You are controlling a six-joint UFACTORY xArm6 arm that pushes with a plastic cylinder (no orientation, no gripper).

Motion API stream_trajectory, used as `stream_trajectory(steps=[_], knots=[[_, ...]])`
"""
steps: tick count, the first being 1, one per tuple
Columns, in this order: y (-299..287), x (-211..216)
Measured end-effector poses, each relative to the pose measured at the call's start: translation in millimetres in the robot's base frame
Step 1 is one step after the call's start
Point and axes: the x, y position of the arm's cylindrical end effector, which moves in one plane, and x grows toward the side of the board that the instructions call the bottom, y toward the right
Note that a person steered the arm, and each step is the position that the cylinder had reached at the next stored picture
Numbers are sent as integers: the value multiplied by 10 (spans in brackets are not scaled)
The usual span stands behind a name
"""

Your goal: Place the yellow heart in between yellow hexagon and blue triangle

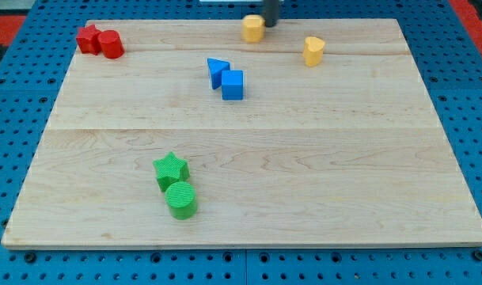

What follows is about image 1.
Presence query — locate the light wooden board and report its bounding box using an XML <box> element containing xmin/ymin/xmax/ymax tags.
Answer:
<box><xmin>2</xmin><ymin>19</ymin><xmax>482</xmax><ymax>250</ymax></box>

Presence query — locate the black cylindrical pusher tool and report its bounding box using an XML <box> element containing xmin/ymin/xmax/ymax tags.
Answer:
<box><xmin>263</xmin><ymin>0</ymin><xmax>279</xmax><ymax>28</ymax></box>

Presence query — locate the blue triangle block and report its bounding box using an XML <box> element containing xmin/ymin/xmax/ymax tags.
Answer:
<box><xmin>207</xmin><ymin>58</ymin><xmax>230</xmax><ymax>89</ymax></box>

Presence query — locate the red cylinder block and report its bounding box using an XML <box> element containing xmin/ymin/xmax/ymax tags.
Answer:
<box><xmin>97</xmin><ymin>30</ymin><xmax>124</xmax><ymax>59</ymax></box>

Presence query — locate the green star block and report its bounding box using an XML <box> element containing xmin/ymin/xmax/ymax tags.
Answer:
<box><xmin>153</xmin><ymin>152</ymin><xmax>190</xmax><ymax>192</ymax></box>

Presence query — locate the red star block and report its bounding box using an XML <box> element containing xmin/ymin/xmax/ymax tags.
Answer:
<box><xmin>75</xmin><ymin>25</ymin><xmax>101</xmax><ymax>55</ymax></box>

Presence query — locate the yellow heart block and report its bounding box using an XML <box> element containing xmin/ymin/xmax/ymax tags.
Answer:
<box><xmin>302</xmin><ymin>36</ymin><xmax>325</xmax><ymax>67</ymax></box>

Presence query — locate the blue cube block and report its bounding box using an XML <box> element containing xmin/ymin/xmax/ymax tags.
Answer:
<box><xmin>222</xmin><ymin>70</ymin><xmax>244</xmax><ymax>101</ymax></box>

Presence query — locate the green cylinder block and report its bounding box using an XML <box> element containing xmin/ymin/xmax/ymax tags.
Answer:
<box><xmin>165</xmin><ymin>181</ymin><xmax>198</xmax><ymax>220</ymax></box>

